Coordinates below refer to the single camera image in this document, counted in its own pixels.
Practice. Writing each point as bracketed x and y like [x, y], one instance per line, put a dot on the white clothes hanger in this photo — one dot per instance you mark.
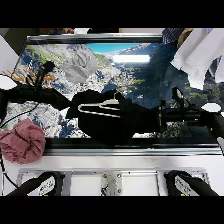
[100, 114]

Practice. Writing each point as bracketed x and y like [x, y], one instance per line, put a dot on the black garment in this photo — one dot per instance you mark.
[100, 130]

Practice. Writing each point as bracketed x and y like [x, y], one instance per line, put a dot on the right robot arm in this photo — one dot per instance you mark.
[186, 119]

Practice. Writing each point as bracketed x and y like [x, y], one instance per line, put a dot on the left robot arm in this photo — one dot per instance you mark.
[33, 95]

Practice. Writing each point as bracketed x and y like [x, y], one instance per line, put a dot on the grey garment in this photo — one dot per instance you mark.
[80, 66]

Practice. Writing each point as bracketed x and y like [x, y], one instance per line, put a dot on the red garment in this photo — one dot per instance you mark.
[23, 141]

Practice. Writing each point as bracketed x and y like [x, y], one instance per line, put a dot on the dark checked garment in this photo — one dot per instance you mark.
[171, 35]

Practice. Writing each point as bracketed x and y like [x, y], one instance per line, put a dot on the white garment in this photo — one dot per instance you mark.
[203, 46]
[6, 55]

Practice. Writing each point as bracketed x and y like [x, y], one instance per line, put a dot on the silver frame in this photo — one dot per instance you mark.
[113, 158]

